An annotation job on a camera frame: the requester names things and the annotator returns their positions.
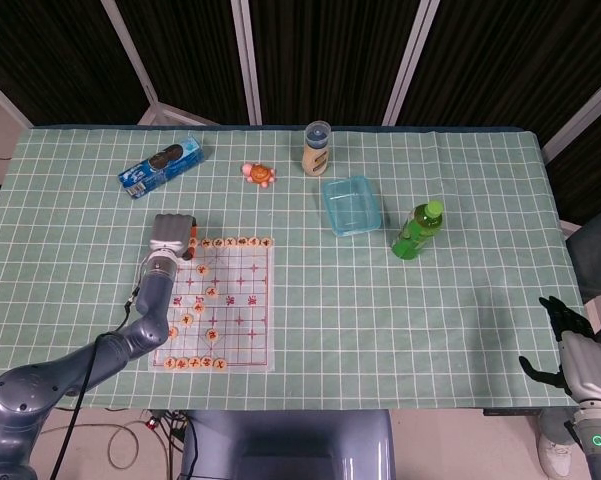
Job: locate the blue transparent plastic container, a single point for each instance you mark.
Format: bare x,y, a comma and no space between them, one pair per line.
351,207

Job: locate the green checkered tablecloth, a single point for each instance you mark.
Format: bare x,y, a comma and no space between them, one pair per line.
330,325

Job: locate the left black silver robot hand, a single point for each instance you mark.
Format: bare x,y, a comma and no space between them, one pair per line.
170,232

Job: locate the red push button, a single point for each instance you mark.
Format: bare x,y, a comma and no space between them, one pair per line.
153,424

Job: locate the person leg blue jeans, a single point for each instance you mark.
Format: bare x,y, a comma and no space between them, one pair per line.
597,260

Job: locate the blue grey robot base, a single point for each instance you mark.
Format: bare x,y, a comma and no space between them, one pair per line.
290,445

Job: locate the blue cookie box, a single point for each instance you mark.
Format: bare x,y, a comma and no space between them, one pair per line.
160,167

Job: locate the beige bottle with clear cap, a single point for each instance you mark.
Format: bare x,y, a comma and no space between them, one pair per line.
316,157

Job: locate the green tea bottle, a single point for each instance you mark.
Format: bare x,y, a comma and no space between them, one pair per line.
415,232

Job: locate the white sneaker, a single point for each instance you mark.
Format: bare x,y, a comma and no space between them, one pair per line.
555,455

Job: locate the dark folding screen panel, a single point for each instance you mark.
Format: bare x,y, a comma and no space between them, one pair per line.
195,50
590,170
55,50
330,50
505,60

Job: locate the pink orange turtle toy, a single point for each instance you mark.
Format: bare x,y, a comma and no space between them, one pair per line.
259,174

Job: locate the clear plastic chess board sheet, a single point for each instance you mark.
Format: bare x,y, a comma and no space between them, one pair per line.
240,350

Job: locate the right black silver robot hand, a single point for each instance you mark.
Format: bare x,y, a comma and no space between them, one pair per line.
587,365

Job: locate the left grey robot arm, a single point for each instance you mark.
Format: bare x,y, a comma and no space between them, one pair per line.
152,300

